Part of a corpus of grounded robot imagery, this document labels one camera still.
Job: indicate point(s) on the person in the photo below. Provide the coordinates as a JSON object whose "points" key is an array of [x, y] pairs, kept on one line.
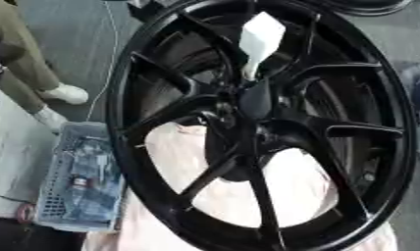
{"points": [[24, 65]]}

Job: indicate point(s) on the pale perforated plastic basket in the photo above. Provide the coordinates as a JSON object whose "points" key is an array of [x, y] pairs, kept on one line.
{"points": [[84, 183]]}

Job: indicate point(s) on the black round tyre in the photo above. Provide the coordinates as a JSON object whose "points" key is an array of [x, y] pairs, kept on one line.
{"points": [[368, 6]]}

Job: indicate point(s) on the pale pink cloth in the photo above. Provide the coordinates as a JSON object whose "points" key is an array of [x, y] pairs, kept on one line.
{"points": [[219, 202]]}

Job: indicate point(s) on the black spoked wheel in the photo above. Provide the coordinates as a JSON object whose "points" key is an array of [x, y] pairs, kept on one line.
{"points": [[345, 81]]}

